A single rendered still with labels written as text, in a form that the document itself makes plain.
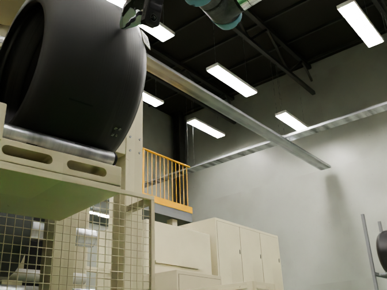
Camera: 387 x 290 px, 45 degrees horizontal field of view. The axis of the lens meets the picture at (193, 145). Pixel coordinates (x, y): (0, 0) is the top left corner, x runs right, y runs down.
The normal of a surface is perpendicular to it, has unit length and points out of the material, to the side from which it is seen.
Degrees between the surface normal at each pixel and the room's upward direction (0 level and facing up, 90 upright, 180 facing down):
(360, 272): 90
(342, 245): 90
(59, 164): 90
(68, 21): 89
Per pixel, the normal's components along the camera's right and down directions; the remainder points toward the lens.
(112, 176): 0.66, -0.32
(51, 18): -0.62, -0.32
